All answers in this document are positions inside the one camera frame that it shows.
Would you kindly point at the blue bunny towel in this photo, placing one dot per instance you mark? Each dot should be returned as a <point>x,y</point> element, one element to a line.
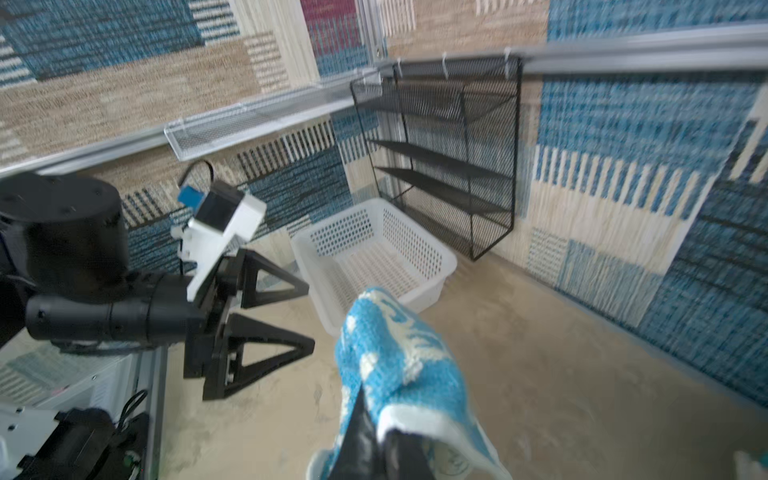
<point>412,384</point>

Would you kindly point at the black wire shelf rack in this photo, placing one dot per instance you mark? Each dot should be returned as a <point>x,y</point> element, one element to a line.
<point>446,145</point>

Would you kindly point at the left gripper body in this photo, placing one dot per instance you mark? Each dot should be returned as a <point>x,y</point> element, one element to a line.
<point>210,353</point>

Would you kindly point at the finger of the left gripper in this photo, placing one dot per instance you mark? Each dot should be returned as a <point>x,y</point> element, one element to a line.
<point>241,331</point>
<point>261,282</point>

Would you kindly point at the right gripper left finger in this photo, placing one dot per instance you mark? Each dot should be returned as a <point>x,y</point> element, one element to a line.
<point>359,456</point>

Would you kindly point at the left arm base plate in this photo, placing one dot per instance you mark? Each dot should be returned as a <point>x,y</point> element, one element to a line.
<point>73,444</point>

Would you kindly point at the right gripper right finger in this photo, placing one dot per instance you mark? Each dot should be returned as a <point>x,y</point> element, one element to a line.
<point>404,457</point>

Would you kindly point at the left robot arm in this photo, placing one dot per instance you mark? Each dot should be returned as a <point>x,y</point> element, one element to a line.
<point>64,238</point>

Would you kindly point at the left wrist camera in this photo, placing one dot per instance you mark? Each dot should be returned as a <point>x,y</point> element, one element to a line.
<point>219,216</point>

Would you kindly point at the white plastic basket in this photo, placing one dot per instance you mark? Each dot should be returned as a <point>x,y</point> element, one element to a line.
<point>372,244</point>

